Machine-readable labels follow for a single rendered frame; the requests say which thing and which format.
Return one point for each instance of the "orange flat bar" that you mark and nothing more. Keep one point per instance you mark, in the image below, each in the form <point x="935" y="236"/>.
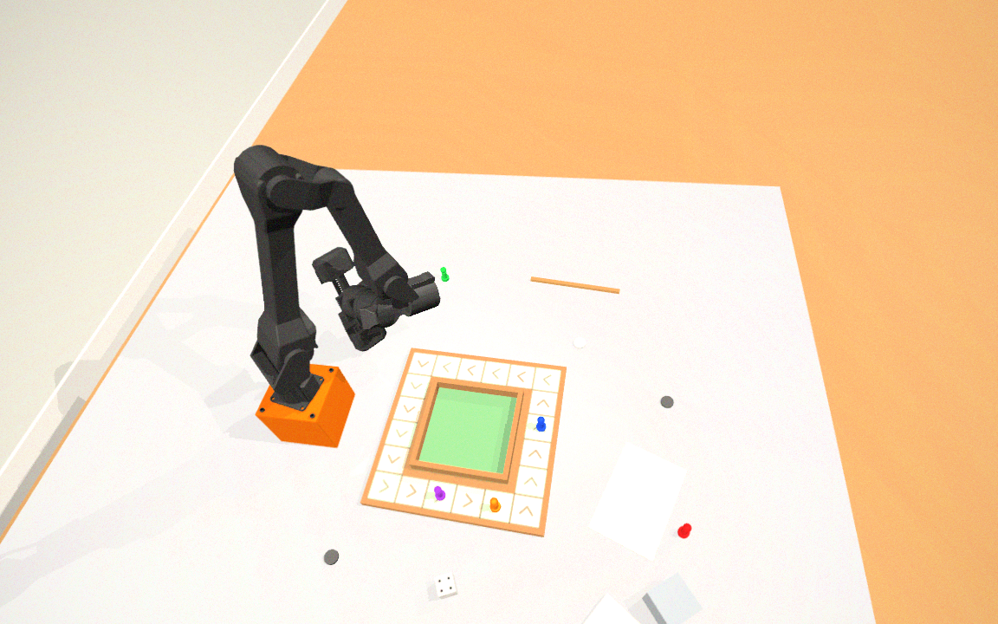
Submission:
<point x="574" y="285"/>

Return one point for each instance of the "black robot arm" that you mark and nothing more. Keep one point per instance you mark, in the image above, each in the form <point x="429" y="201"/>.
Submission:
<point x="276" y="189"/>

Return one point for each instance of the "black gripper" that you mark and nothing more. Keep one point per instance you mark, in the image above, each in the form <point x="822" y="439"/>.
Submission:
<point x="330" y="266"/>

